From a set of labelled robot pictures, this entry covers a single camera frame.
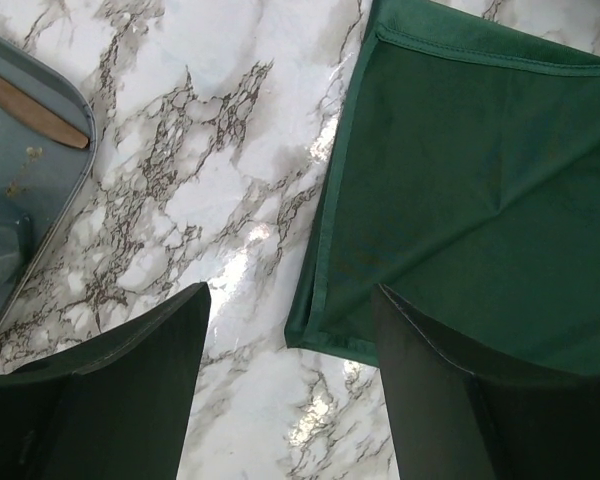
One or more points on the floral teal serving tray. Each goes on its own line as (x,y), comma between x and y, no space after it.
(38,175)

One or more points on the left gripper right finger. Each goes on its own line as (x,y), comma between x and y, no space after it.
(460,410)

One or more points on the brown wooden knife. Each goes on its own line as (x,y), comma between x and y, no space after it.
(38,118)

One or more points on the dark green cloth napkin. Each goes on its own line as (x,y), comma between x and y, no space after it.
(465,176)

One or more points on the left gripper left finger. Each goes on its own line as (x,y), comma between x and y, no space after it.
(113,407)

